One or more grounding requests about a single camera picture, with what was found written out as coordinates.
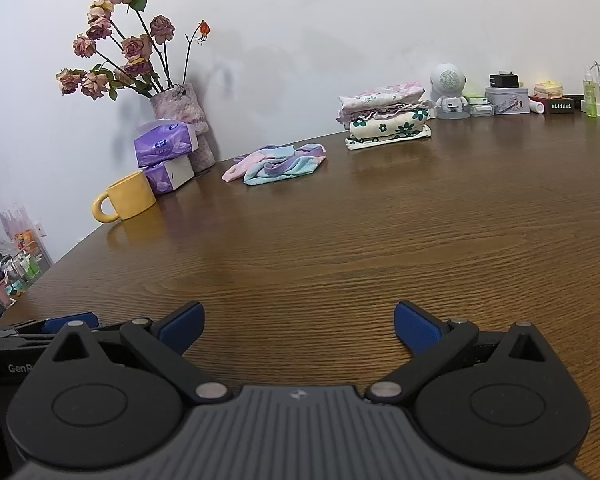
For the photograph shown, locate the green spray bottle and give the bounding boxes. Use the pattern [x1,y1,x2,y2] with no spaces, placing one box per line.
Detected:
[583,66,600,118]

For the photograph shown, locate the clear printed gift bag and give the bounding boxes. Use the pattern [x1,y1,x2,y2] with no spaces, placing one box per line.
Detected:
[0,202,48,261]

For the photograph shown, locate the pink floral folded garment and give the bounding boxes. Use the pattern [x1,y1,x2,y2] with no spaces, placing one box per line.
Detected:
[337,81,426,113]

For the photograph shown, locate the yellow mug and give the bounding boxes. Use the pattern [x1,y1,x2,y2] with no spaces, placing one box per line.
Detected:
[91,170,157,223]

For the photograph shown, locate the dark red box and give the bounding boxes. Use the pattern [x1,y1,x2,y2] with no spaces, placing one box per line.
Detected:
[529,95,575,115]

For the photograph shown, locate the black charger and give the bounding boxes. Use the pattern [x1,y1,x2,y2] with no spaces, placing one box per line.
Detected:
[489,71,521,89]

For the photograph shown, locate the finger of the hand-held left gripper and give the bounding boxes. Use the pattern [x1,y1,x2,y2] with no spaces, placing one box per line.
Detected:
[10,312,100,336]

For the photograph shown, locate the dried rose bouquet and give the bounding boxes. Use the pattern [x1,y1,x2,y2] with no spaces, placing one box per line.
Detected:
[56,0,212,102]

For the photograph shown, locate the small green bottles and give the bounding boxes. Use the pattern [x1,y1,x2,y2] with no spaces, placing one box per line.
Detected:
[10,252,43,296]

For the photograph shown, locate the cream green-flowered folded garment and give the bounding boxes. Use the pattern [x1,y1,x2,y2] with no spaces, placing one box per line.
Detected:
[345,110,432,151]

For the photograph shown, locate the fuzzy purple vase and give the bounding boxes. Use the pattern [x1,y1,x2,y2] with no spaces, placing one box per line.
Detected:
[150,83,217,176]

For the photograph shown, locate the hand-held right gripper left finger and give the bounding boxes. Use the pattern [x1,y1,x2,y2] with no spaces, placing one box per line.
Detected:
[52,301,231,403]

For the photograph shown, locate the purple tissue pack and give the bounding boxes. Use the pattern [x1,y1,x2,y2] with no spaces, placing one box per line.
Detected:
[144,154,196,196]
[134,119,200,168]

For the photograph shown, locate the pink and blue mesh vest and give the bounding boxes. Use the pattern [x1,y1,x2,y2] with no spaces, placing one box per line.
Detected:
[222,143,327,186]

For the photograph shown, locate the green and white small boxes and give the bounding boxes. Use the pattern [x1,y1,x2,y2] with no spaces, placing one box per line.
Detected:
[464,94,495,118]

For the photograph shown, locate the yellow sticky note pad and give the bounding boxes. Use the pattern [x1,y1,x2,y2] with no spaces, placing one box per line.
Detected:
[532,80,564,99]

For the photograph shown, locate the white robot speaker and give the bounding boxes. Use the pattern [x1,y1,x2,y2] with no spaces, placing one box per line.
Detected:
[428,63,472,120]

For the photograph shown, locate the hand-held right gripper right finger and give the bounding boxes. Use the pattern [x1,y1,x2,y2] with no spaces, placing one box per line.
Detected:
[370,301,548,403]

